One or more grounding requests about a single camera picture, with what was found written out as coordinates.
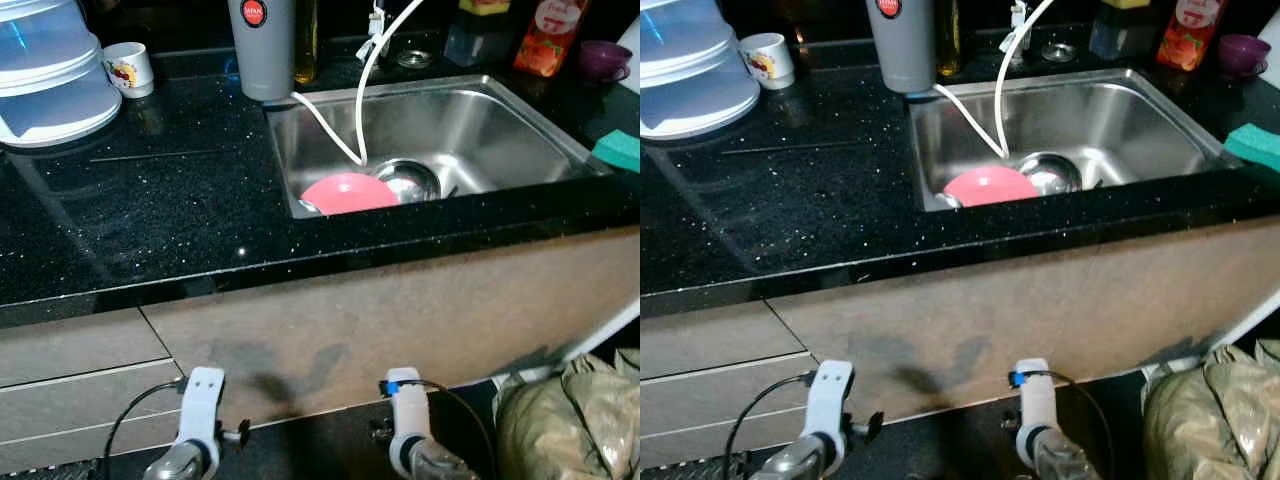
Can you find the pink round plate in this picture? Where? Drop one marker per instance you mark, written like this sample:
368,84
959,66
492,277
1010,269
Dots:
990,188
350,195

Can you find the black chopstick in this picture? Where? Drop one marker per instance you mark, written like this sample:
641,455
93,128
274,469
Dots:
160,155
790,148

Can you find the beige cabinet door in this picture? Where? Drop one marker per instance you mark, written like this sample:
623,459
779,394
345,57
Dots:
1200,280
300,320
560,290
930,310

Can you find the beige drawer front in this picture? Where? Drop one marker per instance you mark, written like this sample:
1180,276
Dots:
60,450
715,400
70,405
70,350
690,445
715,340

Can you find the black ribbed floor mat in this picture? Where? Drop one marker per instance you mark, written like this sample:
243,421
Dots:
690,467
50,470

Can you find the stainless steel sink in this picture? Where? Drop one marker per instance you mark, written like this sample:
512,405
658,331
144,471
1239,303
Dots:
490,130
1130,120

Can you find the green sponge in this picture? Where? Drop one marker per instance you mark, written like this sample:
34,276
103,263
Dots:
620,152
1255,147

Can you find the small round metal strainer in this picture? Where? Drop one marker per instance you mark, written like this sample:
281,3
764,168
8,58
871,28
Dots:
1058,51
413,58

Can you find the white mug with fruit print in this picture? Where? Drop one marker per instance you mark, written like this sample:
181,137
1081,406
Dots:
128,70
768,60

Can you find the yellow oil bottle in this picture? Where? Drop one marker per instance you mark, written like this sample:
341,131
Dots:
948,40
305,45

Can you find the white tiered plastic container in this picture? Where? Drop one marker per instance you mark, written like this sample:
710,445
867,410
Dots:
695,75
55,80

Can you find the white tap fitting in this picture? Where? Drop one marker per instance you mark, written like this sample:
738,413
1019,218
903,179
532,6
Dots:
1017,25
373,35

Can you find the dark translucent container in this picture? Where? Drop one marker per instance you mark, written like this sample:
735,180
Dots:
478,42
1122,35

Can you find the orange juice carton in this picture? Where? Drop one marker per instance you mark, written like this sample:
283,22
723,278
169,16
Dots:
1190,35
550,40

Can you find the purple cup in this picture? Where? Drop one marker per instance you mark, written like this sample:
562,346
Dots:
603,60
1242,53

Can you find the yellow sponge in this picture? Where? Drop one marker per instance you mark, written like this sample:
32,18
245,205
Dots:
485,6
1127,3

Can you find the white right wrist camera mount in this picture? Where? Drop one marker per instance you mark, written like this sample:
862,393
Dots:
1035,400
408,410

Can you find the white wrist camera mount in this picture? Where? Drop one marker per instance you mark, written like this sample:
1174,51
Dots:
1035,400
408,410
200,410
832,400

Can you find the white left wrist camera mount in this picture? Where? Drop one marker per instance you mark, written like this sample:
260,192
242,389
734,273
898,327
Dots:
200,410
832,400

